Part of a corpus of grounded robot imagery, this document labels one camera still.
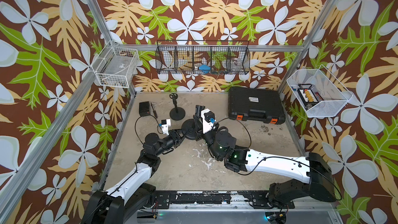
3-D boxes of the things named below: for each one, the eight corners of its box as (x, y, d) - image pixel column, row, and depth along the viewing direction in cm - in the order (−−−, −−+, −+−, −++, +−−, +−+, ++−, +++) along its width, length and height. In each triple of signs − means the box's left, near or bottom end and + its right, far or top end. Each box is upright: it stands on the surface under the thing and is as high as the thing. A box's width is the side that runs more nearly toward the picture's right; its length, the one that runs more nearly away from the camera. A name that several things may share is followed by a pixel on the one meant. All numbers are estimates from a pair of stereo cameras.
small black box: (140, 117, 108) (138, 114, 104) (140, 105, 115) (139, 101, 111) (149, 115, 108) (148, 112, 105) (149, 103, 115) (148, 100, 112)
